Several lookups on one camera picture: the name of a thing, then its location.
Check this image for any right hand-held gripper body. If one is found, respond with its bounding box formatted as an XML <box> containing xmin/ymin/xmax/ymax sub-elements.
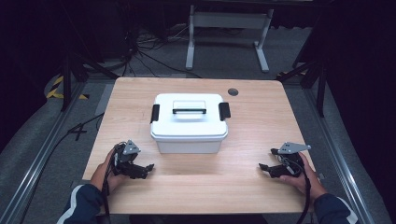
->
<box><xmin>270</xmin><ymin>141</ymin><xmax>312</xmax><ymax>179</ymax></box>

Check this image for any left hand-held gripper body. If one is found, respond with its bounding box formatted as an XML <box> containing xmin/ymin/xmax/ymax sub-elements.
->
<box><xmin>112</xmin><ymin>139</ymin><xmax>149</xmax><ymax>180</ymax></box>

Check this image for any white plastic storage box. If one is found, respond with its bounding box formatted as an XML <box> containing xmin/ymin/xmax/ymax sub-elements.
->
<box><xmin>154</xmin><ymin>136</ymin><xmax>224</xmax><ymax>155</ymax></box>

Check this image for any black box latch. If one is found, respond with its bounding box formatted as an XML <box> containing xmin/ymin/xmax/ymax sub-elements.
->
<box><xmin>218</xmin><ymin>102</ymin><xmax>232</xmax><ymax>122</ymax></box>
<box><xmin>149</xmin><ymin>104</ymin><xmax>161</xmax><ymax>124</ymax></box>

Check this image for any white box lid with handle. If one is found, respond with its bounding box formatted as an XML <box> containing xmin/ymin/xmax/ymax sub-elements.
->
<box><xmin>150</xmin><ymin>92</ymin><xmax>229</xmax><ymax>143</ymax></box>

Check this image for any person's right hand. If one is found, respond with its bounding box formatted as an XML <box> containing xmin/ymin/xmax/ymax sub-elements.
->
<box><xmin>277</xmin><ymin>151</ymin><xmax>329</xmax><ymax>202</ymax></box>

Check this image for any person's left hand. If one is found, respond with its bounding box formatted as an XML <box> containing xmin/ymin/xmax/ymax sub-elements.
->
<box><xmin>90</xmin><ymin>147</ymin><xmax>127</xmax><ymax>192</ymax></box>

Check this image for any black tape floor mark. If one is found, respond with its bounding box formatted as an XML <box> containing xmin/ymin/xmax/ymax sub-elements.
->
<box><xmin>67</xmin><ymin>123</ymin><xmax>89</xmax><ymax>142</ymax></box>

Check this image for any black metal stand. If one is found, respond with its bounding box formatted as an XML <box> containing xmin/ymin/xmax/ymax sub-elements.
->
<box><xmin>59</xmin><ymin>43</ymin><xmax>120</xmax><ymax>113</ymax></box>
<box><xmin>276</xmin><ymin>55</ymin><xmax>330</xmax><ymax>119</ymax></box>

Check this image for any yellow black floor tape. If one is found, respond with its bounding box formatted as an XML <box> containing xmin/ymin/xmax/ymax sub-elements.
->
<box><xmin>46</xmin><ymin>75</ymin><xmax>91</xmax><ymax>101</ymax></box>

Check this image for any left hand-held gripper black cable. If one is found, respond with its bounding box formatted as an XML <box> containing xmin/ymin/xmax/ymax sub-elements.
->
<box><xmin>100</xmin><ymin>143</ymin><xmax>123</xmax><ymax>224</ymax></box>

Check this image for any hand-held gripper black cable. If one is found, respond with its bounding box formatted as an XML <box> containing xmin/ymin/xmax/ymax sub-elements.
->
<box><xmin>100</xmin><ymin>143</ymin><xmax>123</xmax><ymax>224</ymax></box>
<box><xmin>279</xmin><ymin>154</ymin><xmax>313</xmax><ymax>224</ymax></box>

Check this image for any right hand-held gripper black cable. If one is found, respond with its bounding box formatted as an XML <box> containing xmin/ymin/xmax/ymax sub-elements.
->
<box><xmin>279</xmin><ymin>154</ymin><xmax>313</xmax><ymax>224</ymax></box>

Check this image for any aluminium floor rail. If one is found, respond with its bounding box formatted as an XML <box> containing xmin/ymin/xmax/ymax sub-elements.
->
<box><xmin>304</xmin><ymin>88</ymin><xmax>376</xmax><ymax>224</ymax></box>
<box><xmin>0</xmin><ymin>81</ymin><xmax>87</xmax><ymax>224</ymax></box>

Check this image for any black floor cable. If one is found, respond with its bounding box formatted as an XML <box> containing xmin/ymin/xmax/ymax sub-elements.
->
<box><xmin>18</xmin><ymin>112</ymin><xmax>106</xmax><ymax>224</ymax></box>

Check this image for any bundle of black floor cables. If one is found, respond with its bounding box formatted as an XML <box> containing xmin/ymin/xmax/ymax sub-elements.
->
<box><xmin>102</xmin><ymin>21</ymin><xmax>204</xmax><ymax>78</ymax></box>

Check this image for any white metal desk frame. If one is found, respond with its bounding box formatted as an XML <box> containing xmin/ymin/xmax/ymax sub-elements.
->
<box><xmin>185</xmin><ymin>4</ymin><xmax>275</xmax><ymax>74</ymax></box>

